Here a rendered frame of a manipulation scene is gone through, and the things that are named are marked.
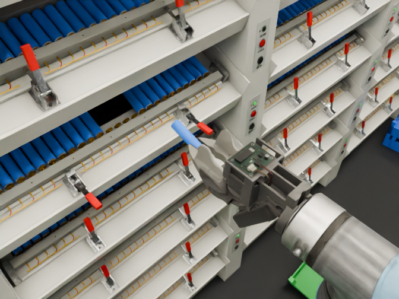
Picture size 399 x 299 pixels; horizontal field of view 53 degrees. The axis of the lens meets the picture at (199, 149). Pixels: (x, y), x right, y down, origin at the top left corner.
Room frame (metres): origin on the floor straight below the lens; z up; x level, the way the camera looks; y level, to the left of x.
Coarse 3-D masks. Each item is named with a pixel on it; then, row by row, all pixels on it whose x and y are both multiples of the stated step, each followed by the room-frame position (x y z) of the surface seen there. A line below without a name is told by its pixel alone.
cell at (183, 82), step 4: (172, 68) 0.75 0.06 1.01; (172, 72) 0.74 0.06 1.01; (176, 72) 0.74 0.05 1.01; (176, 76) 0.73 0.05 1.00; (180, 76) 0.73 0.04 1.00; (176, 80) 0.73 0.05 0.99; (180, 80) 0.72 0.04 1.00; (184, 80) 0.72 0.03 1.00; (180, 84) 0.72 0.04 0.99; (184, 84) 0.71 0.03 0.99
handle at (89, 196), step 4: (76, 184) 0.45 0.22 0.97; (80, 184) 0.45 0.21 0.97; (80, 188) 0.44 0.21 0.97; (84, 188) 0.44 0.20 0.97; (84, 192) 0.43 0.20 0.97; (88, 192) 0.43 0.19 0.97; (88, 196) 0.42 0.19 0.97; (92, 196) 0.42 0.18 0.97; (88, 200) 0.42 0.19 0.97; (92, 200) 0.42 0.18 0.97; (96, 200) 0.42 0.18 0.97; (92, 204) 0.41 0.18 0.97; (96, 204) 0.41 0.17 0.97; (100, 204) 0.41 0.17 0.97; (96, 208) 0.40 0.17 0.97
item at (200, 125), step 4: (188, 116) 0.63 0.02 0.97; (192, 116) 0.63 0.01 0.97; (192, 120) 0.62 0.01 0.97; (196, 120) 0.62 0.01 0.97; (196, 124) 0.61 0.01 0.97; (200, 124) 0.61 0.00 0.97; (204, 124) 0.61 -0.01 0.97; (200, 128) 0.60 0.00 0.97; (204, 128) 0.60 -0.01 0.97; (208, 128) 0.60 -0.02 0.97; (208, 132) 0.59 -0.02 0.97; (212, 132) 0.59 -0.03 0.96
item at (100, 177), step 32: (224, 64) 0.78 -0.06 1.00; (224, 96) 0.73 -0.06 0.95; (160, 128) 0.61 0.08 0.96; (192, 128) 0.64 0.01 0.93; (96, 160) 0.52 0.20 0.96; (128, 160) 0.53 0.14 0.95; (64, 192) 0.45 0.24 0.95; (96, 192) 0.47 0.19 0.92; (0, 224) 0.38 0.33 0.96; (32, 224) 0.38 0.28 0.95; (0, 256) 0.34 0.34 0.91
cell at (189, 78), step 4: (180, 64) 0.76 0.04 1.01; (176, 68) 0.76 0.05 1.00; (180, 68) 0.75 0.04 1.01; (184, 68) 0.75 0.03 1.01; (180, 72) 0.75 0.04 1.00; (184, 72) 0.75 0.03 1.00; (188, 72) 0.75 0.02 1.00; (184, 76) 0.74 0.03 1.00; (188, 76) 0.74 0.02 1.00; (192, 76) 0.74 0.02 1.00; (188, 80) 0.73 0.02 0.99; (192, 80) 0.73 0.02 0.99
